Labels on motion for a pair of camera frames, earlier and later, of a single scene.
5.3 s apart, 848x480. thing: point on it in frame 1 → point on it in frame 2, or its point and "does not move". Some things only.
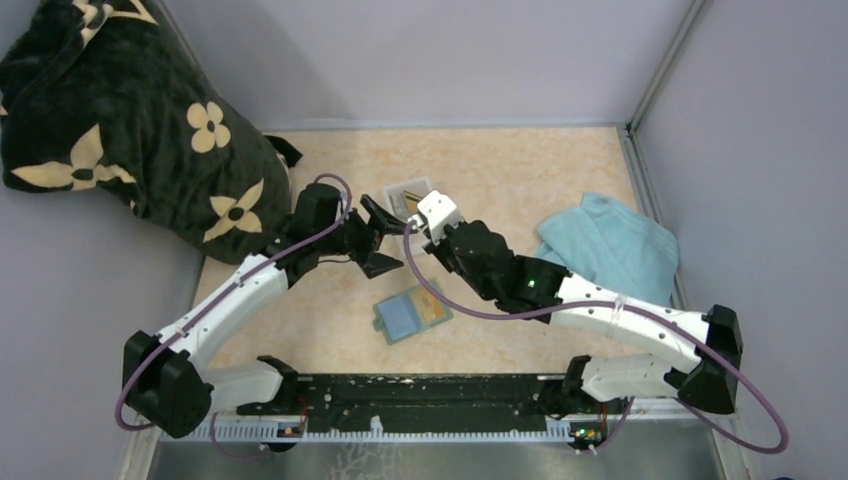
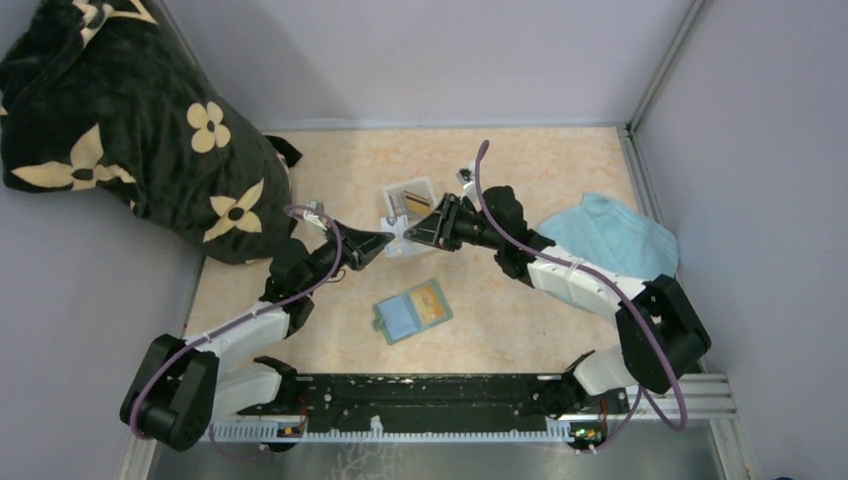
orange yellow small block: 431,306 does not move
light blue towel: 613,248 does not move
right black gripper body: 444,252 → 470,227
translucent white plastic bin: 401,197 does not move
